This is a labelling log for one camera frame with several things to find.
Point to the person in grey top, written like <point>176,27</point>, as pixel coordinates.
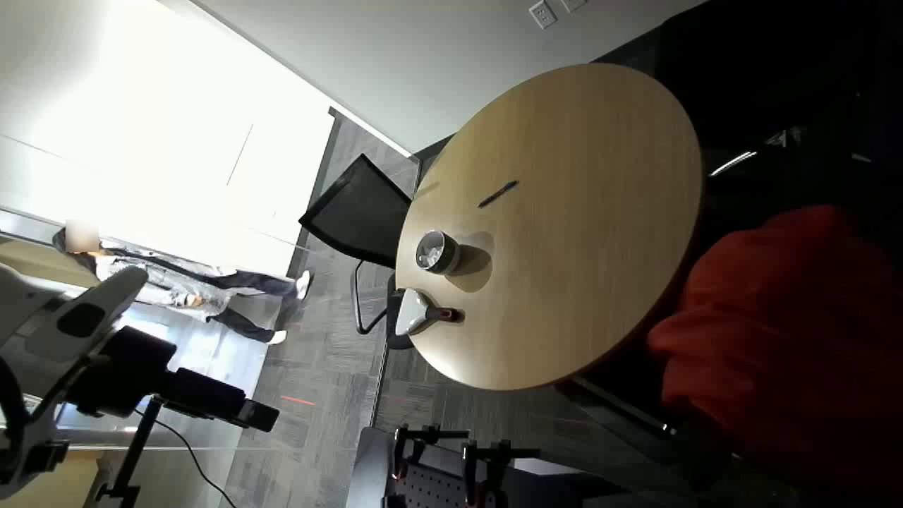
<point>178,277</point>

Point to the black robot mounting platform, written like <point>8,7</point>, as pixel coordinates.
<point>423,490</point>

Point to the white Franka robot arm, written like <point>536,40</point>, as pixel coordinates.
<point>93,301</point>

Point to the red cloth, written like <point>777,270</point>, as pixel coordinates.
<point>790,329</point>

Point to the black stand bar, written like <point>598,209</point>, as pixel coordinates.
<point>135,452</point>

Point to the black mesh office chair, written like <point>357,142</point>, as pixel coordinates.
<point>357,213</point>

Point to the black pen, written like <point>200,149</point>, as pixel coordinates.
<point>496,192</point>

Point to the black chair with armrest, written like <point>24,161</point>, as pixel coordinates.
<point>750,75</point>

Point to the black chair holding red cloth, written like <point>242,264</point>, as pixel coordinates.
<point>657,425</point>

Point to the white wall outlet plate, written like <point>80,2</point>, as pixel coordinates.
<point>543,16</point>
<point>573,3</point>

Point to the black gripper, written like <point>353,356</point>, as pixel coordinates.
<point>131,369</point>

